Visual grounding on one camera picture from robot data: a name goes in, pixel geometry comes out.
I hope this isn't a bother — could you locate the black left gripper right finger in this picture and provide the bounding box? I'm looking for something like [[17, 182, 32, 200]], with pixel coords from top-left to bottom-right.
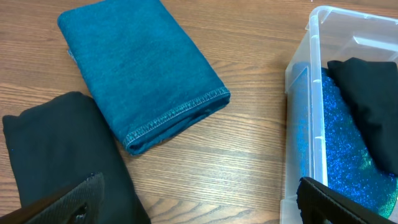
[[297, 177, 394, 224]]

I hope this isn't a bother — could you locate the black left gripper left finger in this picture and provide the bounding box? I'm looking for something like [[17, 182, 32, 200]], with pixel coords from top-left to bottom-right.
[[1, 173, 104, 224]]

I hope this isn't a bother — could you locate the blue glitter cloth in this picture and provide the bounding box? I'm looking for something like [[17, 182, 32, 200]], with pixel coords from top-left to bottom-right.
[[288, 63, 397, 218]]

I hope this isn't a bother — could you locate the black cloth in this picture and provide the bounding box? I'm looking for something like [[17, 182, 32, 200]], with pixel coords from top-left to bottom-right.
[[327, 57, 397, 176], [2, 91, 150, 224]]

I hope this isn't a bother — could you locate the clear plastic container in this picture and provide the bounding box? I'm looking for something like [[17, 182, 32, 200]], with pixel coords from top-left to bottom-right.
[[280, 6, 397, 223]]

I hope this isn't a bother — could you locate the teal folded towel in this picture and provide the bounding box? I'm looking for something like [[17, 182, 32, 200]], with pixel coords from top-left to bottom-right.
[[57, 0, 231, 155]]

